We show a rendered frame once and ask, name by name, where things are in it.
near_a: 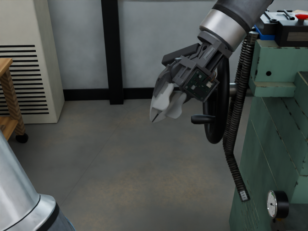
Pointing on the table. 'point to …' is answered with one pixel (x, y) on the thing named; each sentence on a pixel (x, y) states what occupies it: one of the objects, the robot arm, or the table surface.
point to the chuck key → (287, 13)
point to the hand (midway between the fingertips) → (154, 115)
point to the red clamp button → (301, 15)
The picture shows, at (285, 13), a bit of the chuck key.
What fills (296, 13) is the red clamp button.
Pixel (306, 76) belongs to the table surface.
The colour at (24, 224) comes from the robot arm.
